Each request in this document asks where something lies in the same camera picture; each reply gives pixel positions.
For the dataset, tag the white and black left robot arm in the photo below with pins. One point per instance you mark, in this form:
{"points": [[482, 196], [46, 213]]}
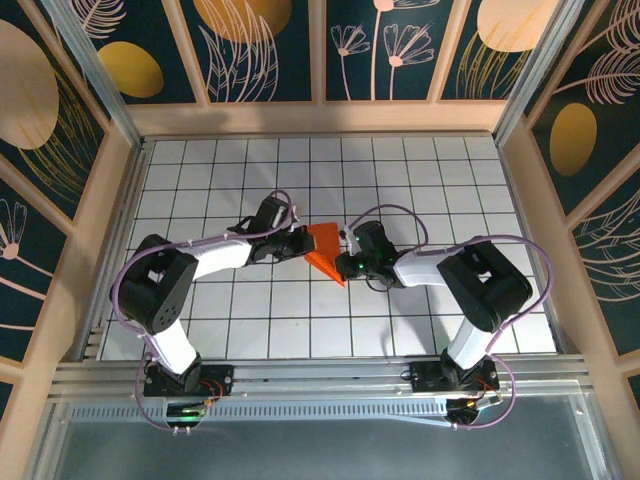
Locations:
{"points": [[155, 285]]}

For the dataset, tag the grey translucent panel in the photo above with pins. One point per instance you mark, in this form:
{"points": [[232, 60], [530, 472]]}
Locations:
{"points": [[320, 450]]}

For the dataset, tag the small black circuit board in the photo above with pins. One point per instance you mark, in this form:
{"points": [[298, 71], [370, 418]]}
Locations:
{"points": [[467, 412], [182, 412]]}

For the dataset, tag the orange paper sheet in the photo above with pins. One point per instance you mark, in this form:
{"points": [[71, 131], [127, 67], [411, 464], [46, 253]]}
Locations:
{"points": [[325, 240]]}

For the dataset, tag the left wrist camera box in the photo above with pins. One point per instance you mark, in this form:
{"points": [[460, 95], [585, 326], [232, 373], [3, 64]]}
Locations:
{"points": [[272, 212]]}

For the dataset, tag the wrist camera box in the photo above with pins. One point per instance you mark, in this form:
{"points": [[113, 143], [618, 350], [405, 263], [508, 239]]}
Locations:
{"points": [[372, 237], [272, 212]]}

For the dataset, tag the white gridded table mat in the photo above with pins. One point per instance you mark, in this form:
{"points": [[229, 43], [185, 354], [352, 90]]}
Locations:
{"points": [[225, 170]]}

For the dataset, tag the aluminium corner post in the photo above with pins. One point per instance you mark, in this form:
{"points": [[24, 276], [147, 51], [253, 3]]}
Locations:
{"points": [[98, 75], [534, 75]]}

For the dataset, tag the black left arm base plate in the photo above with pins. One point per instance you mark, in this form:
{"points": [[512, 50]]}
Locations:
{"points": [[220, 375]]}

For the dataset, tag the aluminium mounting rail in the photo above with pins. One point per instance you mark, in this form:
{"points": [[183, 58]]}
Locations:
{"points": [[320, 375]]}

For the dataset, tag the aluminium side rail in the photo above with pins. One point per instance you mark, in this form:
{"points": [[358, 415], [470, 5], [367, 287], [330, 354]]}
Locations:
{"points": [[116, 250]]}

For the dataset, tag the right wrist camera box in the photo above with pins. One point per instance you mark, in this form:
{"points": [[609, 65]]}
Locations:
{"points": [[372, 237]]}

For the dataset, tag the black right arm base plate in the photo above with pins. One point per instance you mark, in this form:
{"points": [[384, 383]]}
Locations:
{"points": [[425, 377]]}

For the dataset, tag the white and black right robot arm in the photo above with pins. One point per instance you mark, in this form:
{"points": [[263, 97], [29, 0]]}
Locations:
{"points": [[485, 285]]}

